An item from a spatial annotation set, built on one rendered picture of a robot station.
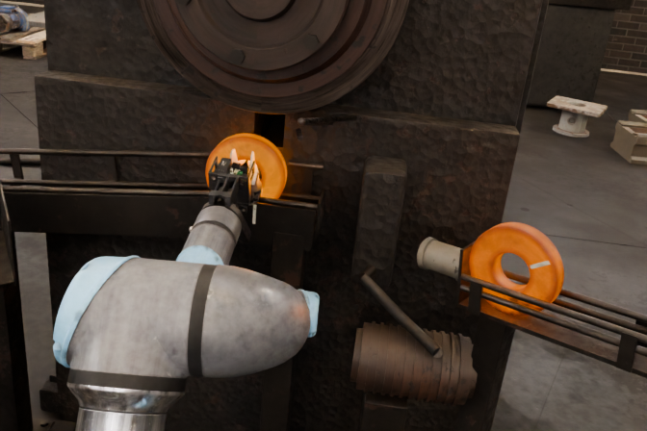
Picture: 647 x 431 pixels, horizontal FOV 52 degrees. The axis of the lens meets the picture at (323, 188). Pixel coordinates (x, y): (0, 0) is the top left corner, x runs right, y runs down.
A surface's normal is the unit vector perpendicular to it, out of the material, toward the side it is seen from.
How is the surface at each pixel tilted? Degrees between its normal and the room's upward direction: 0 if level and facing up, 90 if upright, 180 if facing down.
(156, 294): 37
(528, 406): 0
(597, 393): 0
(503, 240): 90
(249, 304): 44
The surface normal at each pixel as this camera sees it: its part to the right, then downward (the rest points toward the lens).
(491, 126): 0.09, -0.92
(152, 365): 0.61, -0.17
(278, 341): 0.75, 0.21
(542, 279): -0.66, 0.23
